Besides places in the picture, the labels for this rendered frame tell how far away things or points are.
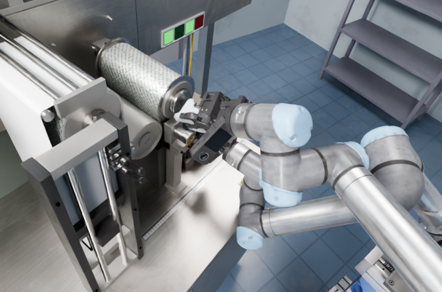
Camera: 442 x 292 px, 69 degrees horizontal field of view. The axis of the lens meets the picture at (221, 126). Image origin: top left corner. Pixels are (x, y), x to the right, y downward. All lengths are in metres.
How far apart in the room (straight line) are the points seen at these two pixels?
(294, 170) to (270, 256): 1.49
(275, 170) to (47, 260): 0.72
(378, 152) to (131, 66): 0.68
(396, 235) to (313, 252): 1.59
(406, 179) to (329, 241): 1.45
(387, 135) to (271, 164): 0.39
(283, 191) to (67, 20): 0.73
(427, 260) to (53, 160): 0.57
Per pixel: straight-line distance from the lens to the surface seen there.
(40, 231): 1.13
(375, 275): 1.36
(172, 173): 1.06
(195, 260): 1.03
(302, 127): 0.59
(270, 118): 0.59
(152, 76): 0.90
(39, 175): 0.54
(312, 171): 0.64
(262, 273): 2.03
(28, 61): 0.77
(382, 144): 0.90
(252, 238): 0.91
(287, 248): 2.13
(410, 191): 0.84
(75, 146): 0.56
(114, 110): 0.77
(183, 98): 0.90
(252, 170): 0.92
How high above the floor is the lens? 1.85
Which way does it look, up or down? 45 degrees down
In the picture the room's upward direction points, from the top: 9 degrees clockwise
